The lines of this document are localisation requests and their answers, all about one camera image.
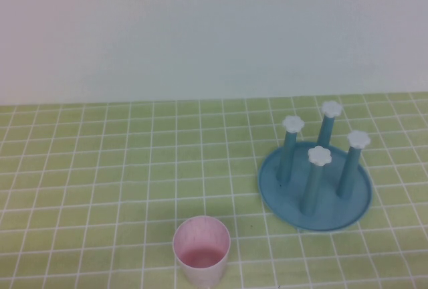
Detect pink plastic cup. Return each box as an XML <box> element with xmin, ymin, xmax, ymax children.
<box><xmin>172</xmin><ymin>214</ymin><xmax>231</xmax><ymax>286</ymax></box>

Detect blue cup stand white caps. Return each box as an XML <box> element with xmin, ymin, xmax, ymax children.
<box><xmin>257</xmin><ymin>100</ymin><xmax>374</xmax><ymax>233</ymax></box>

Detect green checked tablecloth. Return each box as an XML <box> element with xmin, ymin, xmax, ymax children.
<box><xmin>0</xmin><ymin>90</ymin><xmax>428</xmax><ymax>289</ymax></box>

